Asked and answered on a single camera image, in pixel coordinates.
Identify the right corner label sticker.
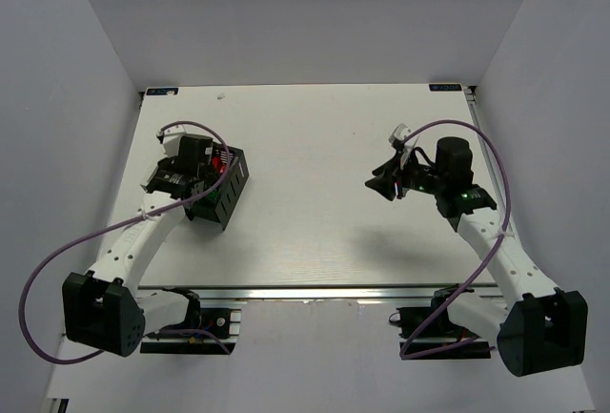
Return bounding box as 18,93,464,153
428,83,462,93

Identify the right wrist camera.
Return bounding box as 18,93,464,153
389,123,417,168

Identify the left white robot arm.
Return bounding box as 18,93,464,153
62,133,232,357

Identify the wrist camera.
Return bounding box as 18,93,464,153
156,126,187,157
389,123,417,168

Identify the corner label sticker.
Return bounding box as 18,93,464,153
145,87,178,96
428,83,462,93

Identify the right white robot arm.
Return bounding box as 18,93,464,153
365,136,588,377

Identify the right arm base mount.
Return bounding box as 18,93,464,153
388,285,495,361

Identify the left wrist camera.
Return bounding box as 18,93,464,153
156,126,187,157

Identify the left corner label sticker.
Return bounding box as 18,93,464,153
145,87,178,96

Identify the black slotted container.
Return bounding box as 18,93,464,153
185,143,250,230

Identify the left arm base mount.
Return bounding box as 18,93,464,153
137,288,242,356

